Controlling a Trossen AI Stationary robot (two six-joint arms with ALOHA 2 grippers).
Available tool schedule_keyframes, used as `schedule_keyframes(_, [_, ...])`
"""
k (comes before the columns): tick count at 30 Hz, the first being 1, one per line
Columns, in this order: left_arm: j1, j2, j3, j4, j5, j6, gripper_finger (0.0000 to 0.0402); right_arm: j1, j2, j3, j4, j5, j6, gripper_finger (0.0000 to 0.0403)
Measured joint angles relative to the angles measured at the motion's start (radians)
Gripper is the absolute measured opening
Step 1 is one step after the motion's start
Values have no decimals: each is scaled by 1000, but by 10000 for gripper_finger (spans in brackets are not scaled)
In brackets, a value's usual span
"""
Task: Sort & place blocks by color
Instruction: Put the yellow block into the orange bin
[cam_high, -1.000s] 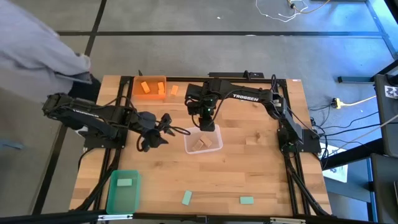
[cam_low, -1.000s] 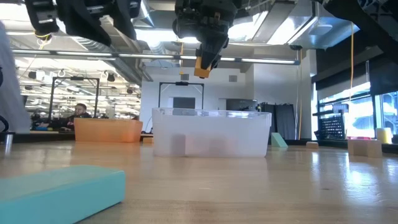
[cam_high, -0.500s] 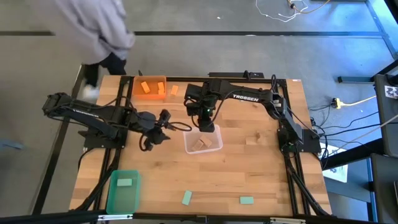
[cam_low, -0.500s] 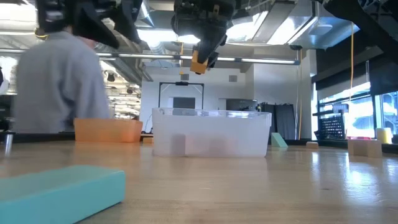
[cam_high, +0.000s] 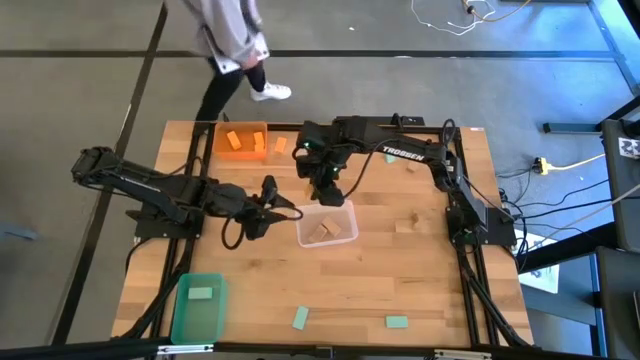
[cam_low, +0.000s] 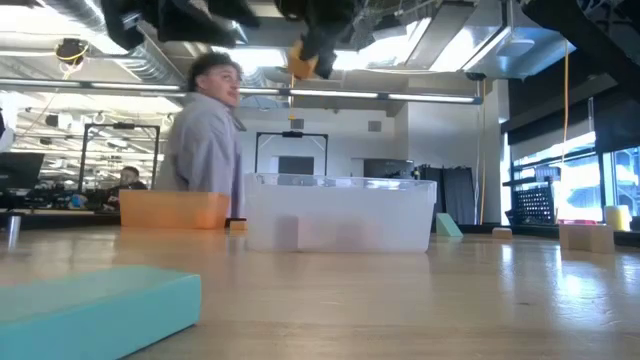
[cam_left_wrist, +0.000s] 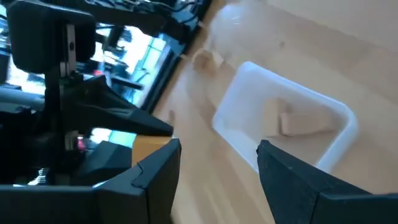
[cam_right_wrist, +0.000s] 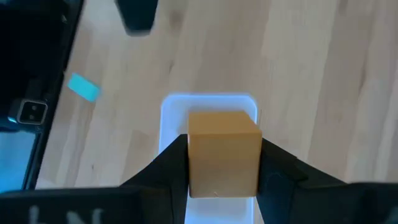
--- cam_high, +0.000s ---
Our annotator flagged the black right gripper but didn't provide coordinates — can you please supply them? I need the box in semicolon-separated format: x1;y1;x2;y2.
295;144;347;208

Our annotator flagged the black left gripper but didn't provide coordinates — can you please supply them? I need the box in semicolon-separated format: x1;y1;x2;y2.
238;174;296;241

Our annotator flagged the clear plastic bin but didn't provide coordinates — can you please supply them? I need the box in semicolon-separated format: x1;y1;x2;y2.
294;199;360;249

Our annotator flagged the orange plastic bin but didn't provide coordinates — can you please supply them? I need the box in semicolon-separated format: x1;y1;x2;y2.
213;121;269;162

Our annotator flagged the teal plastic bin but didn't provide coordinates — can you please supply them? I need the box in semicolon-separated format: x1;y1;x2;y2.
170;272;229;345

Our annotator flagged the silver aluminium bar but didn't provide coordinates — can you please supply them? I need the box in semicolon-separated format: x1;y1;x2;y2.
157;343;215;356
433;348;494;360

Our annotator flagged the person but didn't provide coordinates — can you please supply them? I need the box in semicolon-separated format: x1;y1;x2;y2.
164;0;294;124

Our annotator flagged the white paper sheet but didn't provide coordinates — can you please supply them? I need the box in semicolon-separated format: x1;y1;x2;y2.
519;229;561;295

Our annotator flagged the black diagonal beam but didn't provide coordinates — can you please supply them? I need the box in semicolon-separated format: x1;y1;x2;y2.
514;222;616;274

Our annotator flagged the black stand foot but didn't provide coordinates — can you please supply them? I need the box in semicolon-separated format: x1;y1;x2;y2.
542;94;640;135

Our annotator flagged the grey floor scrap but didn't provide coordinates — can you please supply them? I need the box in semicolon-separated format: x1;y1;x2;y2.
0;222;39;242

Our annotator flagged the grey cabinet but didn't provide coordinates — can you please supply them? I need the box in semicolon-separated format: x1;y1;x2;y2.
599;117;640;254

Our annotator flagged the black white fiducial tag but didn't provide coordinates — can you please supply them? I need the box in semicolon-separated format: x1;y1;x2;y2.
618;137;640;160

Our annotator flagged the grey panel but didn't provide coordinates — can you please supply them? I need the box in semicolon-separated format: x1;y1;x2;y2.
594;247;640;360

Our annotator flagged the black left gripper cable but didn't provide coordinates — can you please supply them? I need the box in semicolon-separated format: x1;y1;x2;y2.
221;204;305;251

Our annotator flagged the black aluminium rig frame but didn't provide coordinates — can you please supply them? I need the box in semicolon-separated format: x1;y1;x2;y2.
112;121;534;349

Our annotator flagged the black edge bracket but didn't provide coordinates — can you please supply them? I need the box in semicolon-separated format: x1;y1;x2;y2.
334;114;426;127

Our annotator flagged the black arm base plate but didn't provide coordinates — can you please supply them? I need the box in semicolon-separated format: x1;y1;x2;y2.
446;204;518;247
125;199;207;240

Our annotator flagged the white floor cable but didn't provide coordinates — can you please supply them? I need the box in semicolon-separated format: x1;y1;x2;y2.
410;0;497;37

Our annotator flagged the yellow extension cord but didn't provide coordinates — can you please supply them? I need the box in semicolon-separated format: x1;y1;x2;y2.
533;152;607;175

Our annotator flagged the blue frame rail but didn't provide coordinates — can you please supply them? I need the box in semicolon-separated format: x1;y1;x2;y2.
587;0;640;96

